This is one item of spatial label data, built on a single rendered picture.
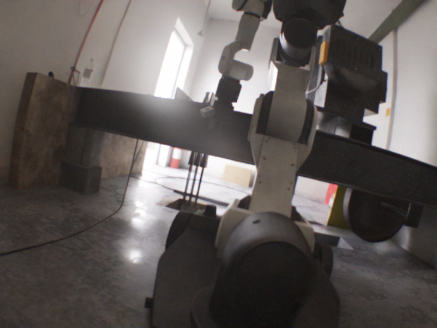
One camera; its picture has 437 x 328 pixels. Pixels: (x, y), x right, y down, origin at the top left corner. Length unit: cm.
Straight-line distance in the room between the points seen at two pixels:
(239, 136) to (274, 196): 71
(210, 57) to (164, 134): 321
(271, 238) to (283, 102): 47
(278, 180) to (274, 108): 21
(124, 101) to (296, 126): 107
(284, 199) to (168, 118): 92
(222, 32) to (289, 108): 400
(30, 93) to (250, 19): 116
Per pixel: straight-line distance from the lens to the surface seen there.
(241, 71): 88
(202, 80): 430
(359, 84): 179
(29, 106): 145
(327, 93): 177
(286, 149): 69
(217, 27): 471
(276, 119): 70
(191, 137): 130
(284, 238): 32
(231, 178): 366
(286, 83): 82
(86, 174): 155
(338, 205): 232
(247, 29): 89
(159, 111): 138
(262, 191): 60
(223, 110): 86
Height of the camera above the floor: 45
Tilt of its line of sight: 3 degrees down
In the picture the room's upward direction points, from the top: 13 degrees clockwise
